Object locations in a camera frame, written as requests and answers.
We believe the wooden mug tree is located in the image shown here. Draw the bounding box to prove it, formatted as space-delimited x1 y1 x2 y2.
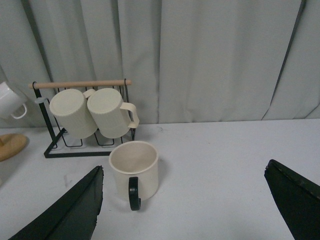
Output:
0 133 28 162

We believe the cream ribbed mug left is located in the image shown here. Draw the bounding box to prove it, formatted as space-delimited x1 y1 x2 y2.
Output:
49 88 98 139

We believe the cream ribbed mug right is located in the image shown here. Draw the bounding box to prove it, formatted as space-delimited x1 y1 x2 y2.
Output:
87 88 140 139

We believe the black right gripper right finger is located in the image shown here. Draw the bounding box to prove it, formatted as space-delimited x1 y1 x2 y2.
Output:
264 159 320 240

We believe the white ceramic mug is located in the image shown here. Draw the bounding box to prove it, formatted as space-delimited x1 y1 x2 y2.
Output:
0 81 28 120

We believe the cream cup with black handle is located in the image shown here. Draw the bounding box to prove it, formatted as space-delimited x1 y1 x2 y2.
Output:
109 141 159 211

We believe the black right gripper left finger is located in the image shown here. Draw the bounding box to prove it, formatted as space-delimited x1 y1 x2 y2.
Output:
11 166 104 240

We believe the black wire cup rack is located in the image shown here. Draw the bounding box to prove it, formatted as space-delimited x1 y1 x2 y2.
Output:
28 79 140 159

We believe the cream ribbed mug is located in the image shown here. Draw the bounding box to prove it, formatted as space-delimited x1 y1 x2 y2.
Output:
87 88 140 139
49 88 98 139

